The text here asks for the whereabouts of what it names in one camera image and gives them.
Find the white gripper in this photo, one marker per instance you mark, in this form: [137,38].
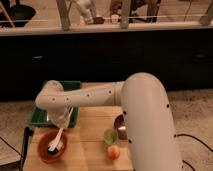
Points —
[61,120]

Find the wooden railing frame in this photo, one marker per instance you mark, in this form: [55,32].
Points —
[40,17]

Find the orange peach fruit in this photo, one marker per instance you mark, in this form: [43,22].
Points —
[113,152]

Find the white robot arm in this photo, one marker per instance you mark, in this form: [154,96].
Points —
[147,114]

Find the green tray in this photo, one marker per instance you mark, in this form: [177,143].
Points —
[39,118]

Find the dark metal bowl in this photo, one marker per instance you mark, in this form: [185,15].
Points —
[119,126]

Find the black clamp stand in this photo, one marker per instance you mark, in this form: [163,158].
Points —
[23,153]

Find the red bowl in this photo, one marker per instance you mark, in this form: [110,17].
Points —
[42,149]

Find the white dish brush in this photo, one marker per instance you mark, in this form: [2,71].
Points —
[54,143]

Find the green cup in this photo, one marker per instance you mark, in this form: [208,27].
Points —
[110,137]

